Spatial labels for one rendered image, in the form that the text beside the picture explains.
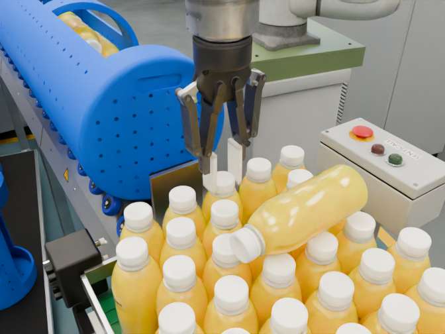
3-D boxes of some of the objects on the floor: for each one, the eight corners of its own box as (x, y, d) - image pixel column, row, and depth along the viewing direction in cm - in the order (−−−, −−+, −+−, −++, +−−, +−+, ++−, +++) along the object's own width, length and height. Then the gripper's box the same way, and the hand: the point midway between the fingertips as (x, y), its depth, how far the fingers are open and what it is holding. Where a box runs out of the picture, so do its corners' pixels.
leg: (77, 240, 208) (47, 127, 172) (81, 248, 204) (51, 133, 168) (65, 245, 206) (32, 131, 170) (69, 252, 202) (35, 137, 166)
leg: (30, 148, 276) (1, 54, 240) (32, 152, 272) (3, 57, 236) (20, 151, 274) (-10, 55, 238) (22, 156, 270) (-9, 59, 234)
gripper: (258, 14, 60) (251, 157, 73) (148, 36, 52) (163, 190, 66) (293, 28, 54) (279, 179, 68) (177, 54, 47) (187, 217, 61)
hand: (222, 167), depth 65 cm, fingers closed on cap, 4 cm apart
